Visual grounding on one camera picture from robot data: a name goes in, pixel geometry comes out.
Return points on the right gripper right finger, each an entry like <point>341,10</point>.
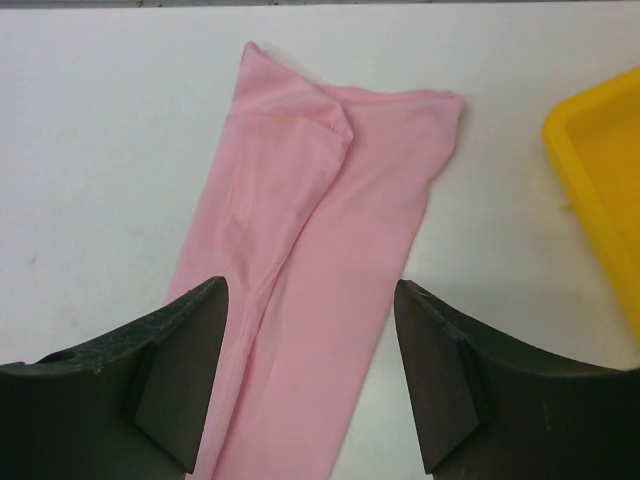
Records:
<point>489,406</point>

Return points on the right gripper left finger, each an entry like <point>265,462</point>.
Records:
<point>129,404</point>

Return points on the pink t shirt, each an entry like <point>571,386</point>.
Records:
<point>310,209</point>

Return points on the yellow plastic tray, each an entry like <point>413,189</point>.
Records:
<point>592,143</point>

